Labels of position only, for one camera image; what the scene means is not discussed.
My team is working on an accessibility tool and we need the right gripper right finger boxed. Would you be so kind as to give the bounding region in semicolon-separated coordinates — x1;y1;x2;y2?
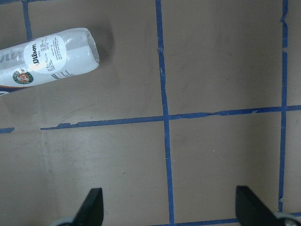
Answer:
235;186;285;226

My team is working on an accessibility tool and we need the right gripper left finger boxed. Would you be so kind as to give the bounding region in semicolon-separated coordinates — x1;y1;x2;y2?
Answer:
71;188;104;226

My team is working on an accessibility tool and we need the clear tennis ball can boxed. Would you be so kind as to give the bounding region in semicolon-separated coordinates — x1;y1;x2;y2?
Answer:
0;28;100;95

